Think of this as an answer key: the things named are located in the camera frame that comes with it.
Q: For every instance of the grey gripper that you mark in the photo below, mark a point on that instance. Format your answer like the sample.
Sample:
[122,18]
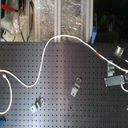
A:
[116,80]

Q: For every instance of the metal clip upper right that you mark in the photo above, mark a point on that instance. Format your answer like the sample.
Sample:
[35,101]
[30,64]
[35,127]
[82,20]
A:
[119,51]

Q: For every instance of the blue object bottom left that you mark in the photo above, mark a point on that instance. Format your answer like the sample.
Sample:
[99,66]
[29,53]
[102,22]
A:
[2,120]

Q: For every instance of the metal cable clip centre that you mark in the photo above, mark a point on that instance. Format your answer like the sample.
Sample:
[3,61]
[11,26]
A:
[76,87]

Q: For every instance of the metal cable clip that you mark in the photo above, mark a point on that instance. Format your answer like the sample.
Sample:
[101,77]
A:
[37,105]
[76,87]

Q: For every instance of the blue clamp handle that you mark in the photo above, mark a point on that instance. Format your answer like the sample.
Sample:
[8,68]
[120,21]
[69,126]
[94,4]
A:
[94,34]

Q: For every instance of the metal cable clip lower left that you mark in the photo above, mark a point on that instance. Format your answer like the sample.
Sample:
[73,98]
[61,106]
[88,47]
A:
[37,105]

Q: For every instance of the white aluminium frame post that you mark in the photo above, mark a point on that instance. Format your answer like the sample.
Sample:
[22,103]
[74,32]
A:
[57,26]

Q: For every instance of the red handled tool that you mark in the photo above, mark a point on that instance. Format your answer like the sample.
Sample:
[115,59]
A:
[12,9]

